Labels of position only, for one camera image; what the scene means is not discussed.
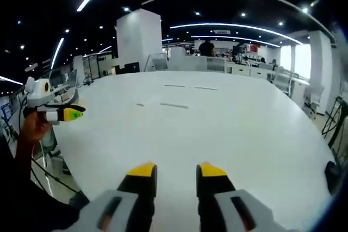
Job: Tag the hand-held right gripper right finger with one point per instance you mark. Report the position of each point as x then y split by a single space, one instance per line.
225 207

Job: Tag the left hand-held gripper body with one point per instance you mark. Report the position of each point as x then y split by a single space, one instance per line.
38 93

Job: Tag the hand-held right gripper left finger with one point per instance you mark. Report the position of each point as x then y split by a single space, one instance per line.
125 207

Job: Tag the white socket holder cover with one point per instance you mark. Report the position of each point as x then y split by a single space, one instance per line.
174 105

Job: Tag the person's left hand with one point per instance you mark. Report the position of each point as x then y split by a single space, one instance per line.
34 126

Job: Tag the black monitor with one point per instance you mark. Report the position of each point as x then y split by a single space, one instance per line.
131 68

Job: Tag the large white pillar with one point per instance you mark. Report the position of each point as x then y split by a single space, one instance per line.
138 39

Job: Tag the person's dark clothing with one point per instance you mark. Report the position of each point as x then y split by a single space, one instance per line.
27 204

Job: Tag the long white slotted strip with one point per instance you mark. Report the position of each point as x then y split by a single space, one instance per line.
174 86
206 88

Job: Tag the white partition screen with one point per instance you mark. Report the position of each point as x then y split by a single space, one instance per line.
195 64

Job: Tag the white office chair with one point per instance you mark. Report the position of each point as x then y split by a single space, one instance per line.
282 80
314 101

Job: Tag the slim white pillar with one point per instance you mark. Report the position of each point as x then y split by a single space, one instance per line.
320 69

